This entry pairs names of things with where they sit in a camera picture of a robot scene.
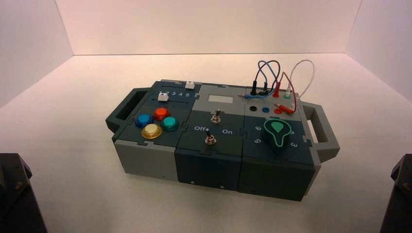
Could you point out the blue round push button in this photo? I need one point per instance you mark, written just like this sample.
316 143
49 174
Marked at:
143 120

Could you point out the white rectangular display window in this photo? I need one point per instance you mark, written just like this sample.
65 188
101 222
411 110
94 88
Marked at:
220 99

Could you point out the white slider knob blue triangle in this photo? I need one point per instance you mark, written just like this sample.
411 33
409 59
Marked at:
190 85

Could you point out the red round push button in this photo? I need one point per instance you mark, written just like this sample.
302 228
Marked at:
161 113

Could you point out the yellow round push button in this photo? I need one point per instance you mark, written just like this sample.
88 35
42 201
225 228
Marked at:
151 131

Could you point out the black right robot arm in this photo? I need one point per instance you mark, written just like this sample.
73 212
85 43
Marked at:
399 199

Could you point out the green pointer rotary knob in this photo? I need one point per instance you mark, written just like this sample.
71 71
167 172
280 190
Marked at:
276 132

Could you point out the green round push button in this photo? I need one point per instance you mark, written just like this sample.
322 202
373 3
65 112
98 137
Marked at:
169 123

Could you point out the metal toggle switch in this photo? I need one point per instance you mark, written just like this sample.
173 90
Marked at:
210 138
216 117

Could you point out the teal and grey control box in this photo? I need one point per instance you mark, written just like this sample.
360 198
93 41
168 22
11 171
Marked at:
206 167

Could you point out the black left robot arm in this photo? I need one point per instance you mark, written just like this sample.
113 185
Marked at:
16 199

